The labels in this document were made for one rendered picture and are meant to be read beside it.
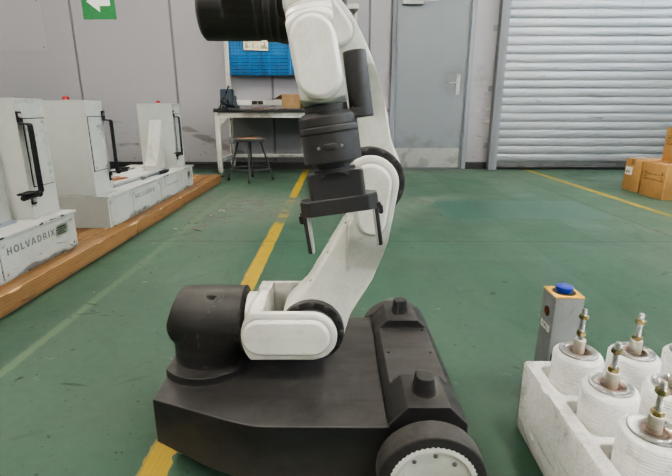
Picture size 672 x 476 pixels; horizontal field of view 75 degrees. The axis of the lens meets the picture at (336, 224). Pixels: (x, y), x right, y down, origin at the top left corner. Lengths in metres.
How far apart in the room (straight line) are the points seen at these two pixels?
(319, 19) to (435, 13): 5.30
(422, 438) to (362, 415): 0.14
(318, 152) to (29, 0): 6.39
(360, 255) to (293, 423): 0.35
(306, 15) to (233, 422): 0.73
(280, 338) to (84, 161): 2.09
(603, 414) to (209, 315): 0.79
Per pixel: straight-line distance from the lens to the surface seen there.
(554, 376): 1.10
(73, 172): 2.89
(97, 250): 2.57
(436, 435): 0.86
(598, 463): 0.94
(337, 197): 0.65
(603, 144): 6.58
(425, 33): 5.85
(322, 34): 0.63
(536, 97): 6.15
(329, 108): 0.64
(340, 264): 0.93
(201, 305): 1.01
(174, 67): 6.07
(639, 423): 0.93
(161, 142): 4.00
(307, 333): 0.95
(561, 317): 1.21
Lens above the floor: 0.75
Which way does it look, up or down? 15 degrees down
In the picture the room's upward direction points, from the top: straight up
